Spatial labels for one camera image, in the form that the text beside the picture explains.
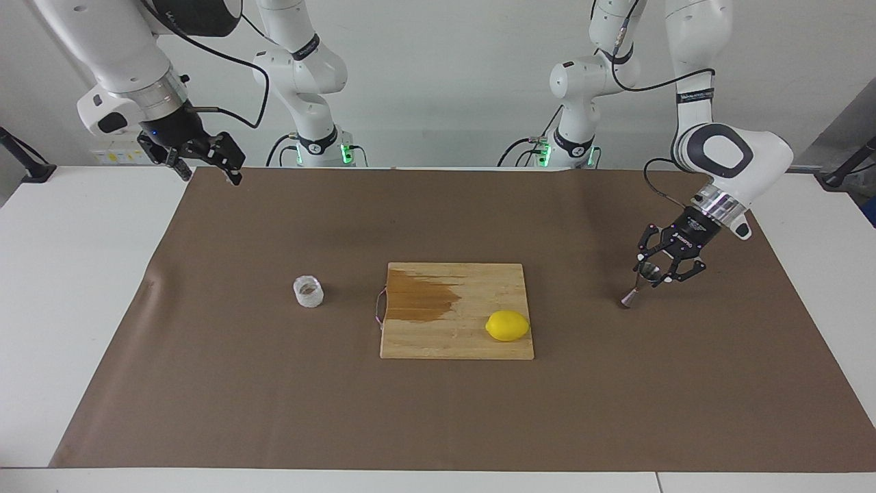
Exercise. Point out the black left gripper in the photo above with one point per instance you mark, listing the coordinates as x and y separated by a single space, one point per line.
692 229

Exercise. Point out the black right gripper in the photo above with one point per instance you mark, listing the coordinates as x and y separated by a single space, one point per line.
174 130

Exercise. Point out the stainless steel double jigger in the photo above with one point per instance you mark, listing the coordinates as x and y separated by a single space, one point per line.
628 298

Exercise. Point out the white tape roll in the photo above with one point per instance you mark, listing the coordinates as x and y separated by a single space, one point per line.
308 299

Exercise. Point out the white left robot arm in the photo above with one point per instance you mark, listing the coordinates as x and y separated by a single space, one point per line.
725 147

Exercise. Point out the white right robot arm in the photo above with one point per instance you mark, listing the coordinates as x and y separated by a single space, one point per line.
116 55

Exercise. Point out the yellow lemon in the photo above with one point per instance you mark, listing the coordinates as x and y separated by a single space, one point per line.
506 326

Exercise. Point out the blue object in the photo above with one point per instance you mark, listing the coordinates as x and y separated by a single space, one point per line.
871 213

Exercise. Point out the wooden cutting board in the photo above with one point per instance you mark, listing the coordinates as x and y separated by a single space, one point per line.
465 342

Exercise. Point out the brown paper table cover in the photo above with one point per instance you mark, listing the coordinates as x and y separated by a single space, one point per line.
274 411

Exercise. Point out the white wall socket box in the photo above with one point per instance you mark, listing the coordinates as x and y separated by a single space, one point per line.
116 156

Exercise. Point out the black camera stand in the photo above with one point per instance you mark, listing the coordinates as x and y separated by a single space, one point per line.
37 171
836 179

